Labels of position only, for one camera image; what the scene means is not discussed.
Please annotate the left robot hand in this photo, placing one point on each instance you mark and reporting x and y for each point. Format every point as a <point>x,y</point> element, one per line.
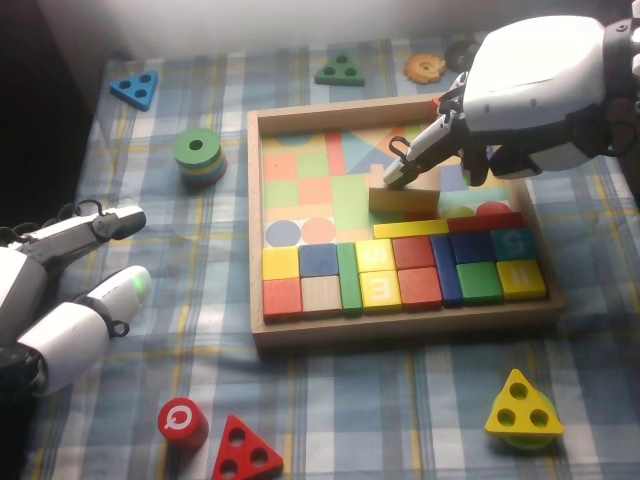
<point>65,340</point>

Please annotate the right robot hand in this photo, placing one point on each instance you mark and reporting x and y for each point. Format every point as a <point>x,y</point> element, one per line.
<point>535,85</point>

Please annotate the natural wooden block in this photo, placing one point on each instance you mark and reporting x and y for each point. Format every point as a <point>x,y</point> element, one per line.
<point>405,202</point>

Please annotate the red cylinder block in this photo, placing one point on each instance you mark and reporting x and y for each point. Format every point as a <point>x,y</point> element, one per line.
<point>182,425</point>

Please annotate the dark chocolate toy cookie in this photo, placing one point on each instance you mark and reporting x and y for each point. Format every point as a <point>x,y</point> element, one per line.
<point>456,57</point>

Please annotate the tan flower-shaped toy cookie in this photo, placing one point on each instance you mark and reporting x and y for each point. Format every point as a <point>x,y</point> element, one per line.
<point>417,72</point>

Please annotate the blue plaid tablecloth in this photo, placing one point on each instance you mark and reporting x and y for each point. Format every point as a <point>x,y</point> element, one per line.
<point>200,360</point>

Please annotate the long red wooden bar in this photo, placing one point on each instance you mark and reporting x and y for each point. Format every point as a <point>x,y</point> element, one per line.
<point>485,222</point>

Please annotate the teal cube with number five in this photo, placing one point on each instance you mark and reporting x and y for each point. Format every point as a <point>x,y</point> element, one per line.
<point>514,245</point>

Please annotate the dark blue wooden cube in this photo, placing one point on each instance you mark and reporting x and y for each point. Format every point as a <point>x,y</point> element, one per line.
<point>473,248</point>

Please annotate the long yellow wooden bar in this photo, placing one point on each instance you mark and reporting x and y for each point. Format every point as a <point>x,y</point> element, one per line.
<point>410,229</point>

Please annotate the yellow cube with two bars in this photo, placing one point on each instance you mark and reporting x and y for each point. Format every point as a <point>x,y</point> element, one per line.
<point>520,280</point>

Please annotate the green wooden cube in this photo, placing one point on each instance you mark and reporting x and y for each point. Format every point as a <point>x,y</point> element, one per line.
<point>480,282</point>

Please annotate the green triangle with three holes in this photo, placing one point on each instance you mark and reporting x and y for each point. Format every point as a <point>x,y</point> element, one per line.
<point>330,77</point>

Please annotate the red wooden cube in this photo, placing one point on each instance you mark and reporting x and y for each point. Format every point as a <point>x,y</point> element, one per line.
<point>420,287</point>
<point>414,252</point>
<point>282,299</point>

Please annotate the red triangle with three holes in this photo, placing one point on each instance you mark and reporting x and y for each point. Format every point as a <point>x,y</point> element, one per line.
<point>245,455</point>

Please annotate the plain yellow wooden cube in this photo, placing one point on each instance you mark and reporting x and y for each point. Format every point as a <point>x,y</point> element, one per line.
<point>281,262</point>

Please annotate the yellow cube with letter S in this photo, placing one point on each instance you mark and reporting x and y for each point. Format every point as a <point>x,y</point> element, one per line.
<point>375,256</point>

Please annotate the blue triangle with three holes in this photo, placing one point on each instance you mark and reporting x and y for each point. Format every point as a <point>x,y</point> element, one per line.
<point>131,92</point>

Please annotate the yellow cube with letter E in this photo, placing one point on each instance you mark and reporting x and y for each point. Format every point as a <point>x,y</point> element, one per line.
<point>380,290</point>

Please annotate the natural wood cube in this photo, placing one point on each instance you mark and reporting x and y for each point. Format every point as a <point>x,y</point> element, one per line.
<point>321,294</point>

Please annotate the wooden tray with printed floor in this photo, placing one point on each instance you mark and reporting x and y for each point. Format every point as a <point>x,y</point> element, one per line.
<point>400,331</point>

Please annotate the white backdrop panel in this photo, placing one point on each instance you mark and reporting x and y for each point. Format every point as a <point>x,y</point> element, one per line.
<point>250,20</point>

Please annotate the yellow triangle with three holes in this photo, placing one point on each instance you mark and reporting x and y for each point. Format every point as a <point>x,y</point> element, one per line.
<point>520,407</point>

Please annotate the green disc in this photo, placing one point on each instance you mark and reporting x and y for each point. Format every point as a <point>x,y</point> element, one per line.
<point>525,442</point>

